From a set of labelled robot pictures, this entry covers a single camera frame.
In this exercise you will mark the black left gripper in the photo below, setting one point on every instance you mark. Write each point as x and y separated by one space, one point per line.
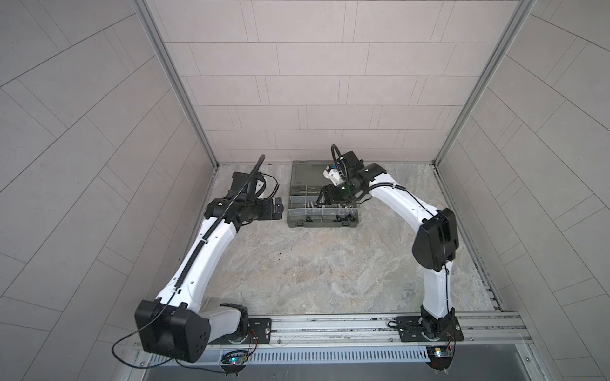
267 213

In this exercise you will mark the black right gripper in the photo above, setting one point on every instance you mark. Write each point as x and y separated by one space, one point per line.
333 195

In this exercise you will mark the grey compartment organizer box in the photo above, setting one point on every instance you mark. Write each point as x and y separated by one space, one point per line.
307 205

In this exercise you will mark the black wing nut pair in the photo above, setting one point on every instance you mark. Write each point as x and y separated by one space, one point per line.
344 220

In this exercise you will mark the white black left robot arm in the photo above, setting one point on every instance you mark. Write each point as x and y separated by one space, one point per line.
172 324

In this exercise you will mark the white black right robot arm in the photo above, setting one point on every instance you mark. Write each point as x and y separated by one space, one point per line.
436 241

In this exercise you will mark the left green circuit board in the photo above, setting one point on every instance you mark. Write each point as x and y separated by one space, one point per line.
235 358

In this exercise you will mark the white vent grille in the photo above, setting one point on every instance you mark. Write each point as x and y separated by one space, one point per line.
332 355

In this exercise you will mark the right circuit board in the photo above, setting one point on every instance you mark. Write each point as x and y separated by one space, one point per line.
440 357

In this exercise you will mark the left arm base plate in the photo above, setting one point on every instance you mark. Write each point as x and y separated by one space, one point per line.
259 328

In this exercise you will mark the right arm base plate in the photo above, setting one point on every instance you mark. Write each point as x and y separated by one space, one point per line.
411 329

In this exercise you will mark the aluminium front rail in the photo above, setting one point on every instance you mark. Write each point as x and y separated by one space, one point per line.
360 330

